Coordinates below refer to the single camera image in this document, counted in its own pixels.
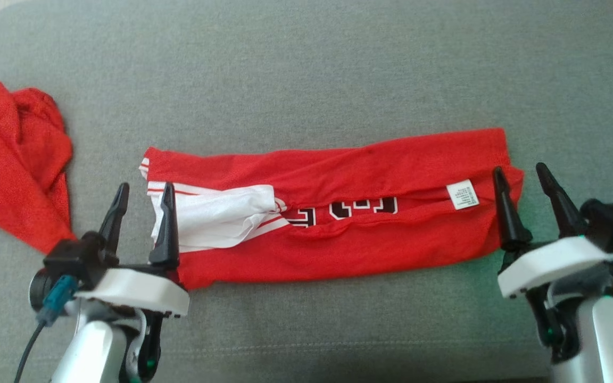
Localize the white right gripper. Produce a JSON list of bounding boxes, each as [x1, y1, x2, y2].
[[492, 162, 613, 299]]

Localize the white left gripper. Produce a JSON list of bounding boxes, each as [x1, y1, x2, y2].
[[75, 182, 190, 319]]

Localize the red white basketball jersey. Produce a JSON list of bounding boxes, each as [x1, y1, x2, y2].
[[139, 128, 524, 290]]

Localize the red shorts with white trim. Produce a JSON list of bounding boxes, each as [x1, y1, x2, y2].
[[0, 81, 77, 255]]

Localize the left cable with teal plug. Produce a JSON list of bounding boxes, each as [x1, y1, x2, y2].
[[14, 276, 79, 383]]

